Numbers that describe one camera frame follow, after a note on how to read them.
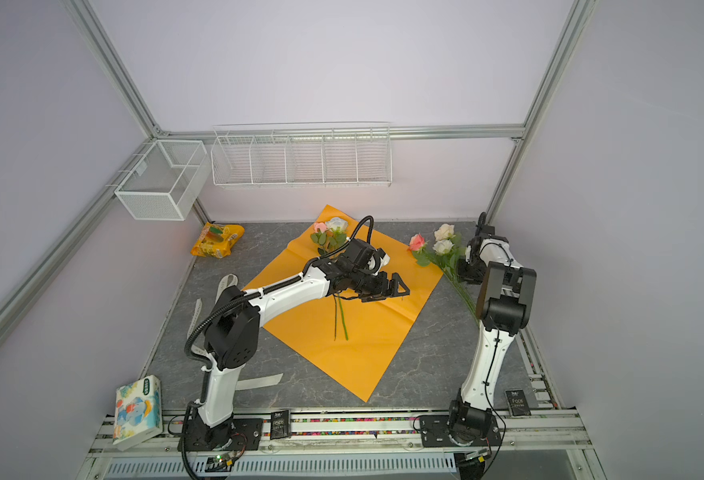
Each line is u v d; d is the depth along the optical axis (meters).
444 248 1.08
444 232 1.12
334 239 1.12
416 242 1.10
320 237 1.11
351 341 0.89
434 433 0.73
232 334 0.51
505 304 0.60
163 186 0.95
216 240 1.09
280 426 0.74
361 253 0.71
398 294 0.77
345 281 0.68
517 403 0.77
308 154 1.06
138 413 0.72
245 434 0.74
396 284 0.77
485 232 0.85
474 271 0.87
